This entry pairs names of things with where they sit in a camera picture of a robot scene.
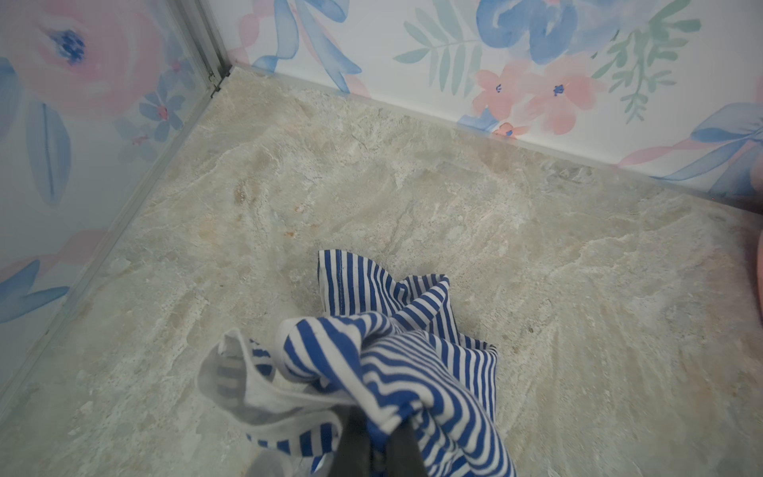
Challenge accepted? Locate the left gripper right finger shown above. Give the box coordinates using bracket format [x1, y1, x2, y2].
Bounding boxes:
[385, 421, 428, 477]

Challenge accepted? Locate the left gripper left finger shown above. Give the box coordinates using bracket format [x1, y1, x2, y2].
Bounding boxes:
[328, 407, 372, 477]

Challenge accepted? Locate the blue white striped cloth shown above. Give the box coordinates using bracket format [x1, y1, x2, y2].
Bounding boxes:
[198, 250, 516, 476]

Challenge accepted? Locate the bright pink cloth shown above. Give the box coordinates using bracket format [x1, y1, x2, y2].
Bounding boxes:
[754, 233, 763, 318]

